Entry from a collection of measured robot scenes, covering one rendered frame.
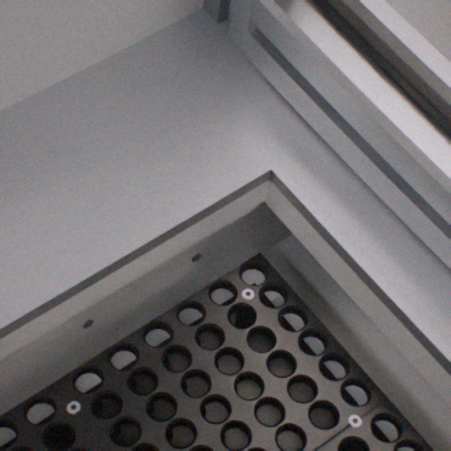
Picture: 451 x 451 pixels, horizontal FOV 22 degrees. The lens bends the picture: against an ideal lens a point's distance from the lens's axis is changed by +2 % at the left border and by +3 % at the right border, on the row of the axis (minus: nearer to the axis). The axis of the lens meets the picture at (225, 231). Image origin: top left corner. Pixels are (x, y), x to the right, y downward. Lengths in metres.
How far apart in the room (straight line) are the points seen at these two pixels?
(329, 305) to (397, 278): 0.12
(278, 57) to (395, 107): 0.07
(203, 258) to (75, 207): 0.10
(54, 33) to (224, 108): 0.08
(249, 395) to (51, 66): 0.17
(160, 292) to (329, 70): 0.15
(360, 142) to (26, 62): 0.15
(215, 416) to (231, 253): 0.09
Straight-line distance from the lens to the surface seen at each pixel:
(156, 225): 0.49
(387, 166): 0.49
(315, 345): 0.57
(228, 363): 0.54
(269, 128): 0.52
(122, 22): 0.53
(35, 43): 0.50
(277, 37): 0.51
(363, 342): 0.59
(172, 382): 0.50
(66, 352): 0.55
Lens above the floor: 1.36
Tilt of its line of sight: 58 degrees down
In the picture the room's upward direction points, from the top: 7 degrees clockwise
